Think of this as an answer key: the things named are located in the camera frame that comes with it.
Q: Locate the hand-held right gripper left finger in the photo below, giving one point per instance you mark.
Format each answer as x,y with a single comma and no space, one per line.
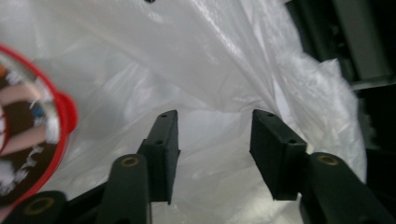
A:
162,155

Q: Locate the grey aluminium frame rail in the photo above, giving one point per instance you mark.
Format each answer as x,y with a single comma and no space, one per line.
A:
358,40

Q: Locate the red round container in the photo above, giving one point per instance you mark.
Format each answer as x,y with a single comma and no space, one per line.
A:
28,130

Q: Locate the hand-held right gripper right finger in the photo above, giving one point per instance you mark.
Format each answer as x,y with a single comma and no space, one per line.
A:
277,161

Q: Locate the clear smiley plastic bag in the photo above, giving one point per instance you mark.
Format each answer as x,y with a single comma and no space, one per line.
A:
193,62

